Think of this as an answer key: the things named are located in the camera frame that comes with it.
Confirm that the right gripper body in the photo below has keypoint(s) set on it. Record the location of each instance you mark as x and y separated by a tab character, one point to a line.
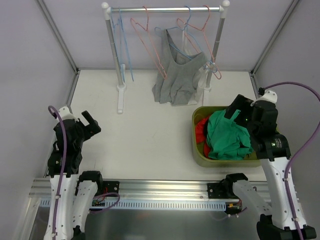
238	108

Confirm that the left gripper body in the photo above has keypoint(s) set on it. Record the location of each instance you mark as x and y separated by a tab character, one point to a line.
90	124

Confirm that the green tank top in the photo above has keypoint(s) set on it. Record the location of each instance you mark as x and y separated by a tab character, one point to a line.
226	139

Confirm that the red tank top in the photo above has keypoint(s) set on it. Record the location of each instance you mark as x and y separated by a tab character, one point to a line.
201	132

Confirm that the blue hanger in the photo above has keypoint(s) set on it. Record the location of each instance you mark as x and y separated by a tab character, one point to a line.
117	32
186	35
126	45

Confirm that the pink hanger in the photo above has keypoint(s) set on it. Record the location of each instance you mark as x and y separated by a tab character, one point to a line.
219	76
143	33

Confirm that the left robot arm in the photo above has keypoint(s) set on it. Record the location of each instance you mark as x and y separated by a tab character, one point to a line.
72	192

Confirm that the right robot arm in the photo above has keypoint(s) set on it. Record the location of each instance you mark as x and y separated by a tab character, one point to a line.
283	219

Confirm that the grey tank top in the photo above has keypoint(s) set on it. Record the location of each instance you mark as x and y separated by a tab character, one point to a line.
179	81

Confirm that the white clothes rack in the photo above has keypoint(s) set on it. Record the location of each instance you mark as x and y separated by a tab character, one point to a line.
121	86

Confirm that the olive green plastic basket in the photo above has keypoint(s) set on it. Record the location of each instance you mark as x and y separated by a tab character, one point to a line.
250	161

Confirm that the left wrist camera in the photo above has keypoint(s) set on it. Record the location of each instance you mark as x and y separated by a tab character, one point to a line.
64	113

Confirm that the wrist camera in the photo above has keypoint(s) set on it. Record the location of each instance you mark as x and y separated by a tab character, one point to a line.
64	113
267	95

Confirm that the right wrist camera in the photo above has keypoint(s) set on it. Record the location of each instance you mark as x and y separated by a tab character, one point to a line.
267	95

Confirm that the white slotted cable duct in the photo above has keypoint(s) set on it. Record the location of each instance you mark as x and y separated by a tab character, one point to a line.
206	205

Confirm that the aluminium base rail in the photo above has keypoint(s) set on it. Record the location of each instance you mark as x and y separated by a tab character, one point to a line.
164	190

